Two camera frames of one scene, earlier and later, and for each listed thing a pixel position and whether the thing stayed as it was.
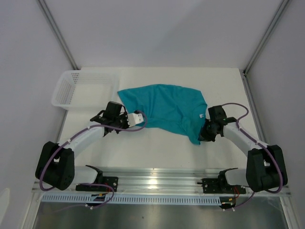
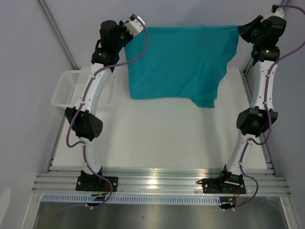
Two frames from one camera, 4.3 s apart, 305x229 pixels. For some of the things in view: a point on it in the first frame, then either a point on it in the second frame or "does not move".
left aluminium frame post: x=54 y=29 does not move
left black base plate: x=112 y=181 does not move
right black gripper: x=203 y=136 to x=244 y=30
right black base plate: x=219 y=186 does not move
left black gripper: x=124 y=116 to x=121 y=26
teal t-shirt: x=179 y=109 to x=179 y=63
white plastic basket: x=86 y=90 does not move
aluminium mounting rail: x=157 y=181 does not move
